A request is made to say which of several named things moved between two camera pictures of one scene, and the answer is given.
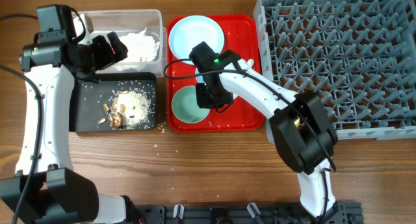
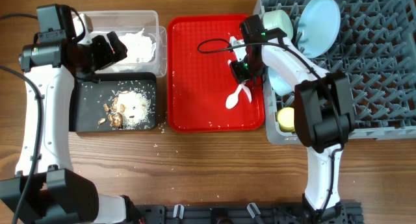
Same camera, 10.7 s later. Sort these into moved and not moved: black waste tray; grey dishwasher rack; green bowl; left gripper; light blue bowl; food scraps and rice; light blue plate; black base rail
Moved: light blue plate; green bowl; light blue bowl
Not moved: left gripper; food scraps and rice; grey dishwasher rack; black base rail; black waste tray
